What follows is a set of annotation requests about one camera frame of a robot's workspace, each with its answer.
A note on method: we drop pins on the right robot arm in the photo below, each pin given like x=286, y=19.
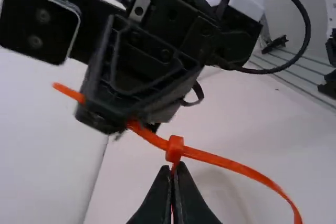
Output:
x=236, y=32

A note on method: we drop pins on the black bracket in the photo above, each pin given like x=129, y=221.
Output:
x=275, y=44

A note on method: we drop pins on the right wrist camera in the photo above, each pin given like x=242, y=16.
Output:
x=34, y=22

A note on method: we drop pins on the silver rails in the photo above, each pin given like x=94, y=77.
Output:
x=296, y=77

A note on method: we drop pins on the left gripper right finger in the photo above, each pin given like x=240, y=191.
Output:
x=187, y=203

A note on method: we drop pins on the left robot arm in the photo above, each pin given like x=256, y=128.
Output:
x=331, y=51

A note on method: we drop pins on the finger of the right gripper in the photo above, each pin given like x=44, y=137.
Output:
x=170, y=103
x=102, y=98

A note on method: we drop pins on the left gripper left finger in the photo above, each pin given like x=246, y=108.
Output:
x=157, y=203

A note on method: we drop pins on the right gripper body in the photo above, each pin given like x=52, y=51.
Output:
x=168, y=19

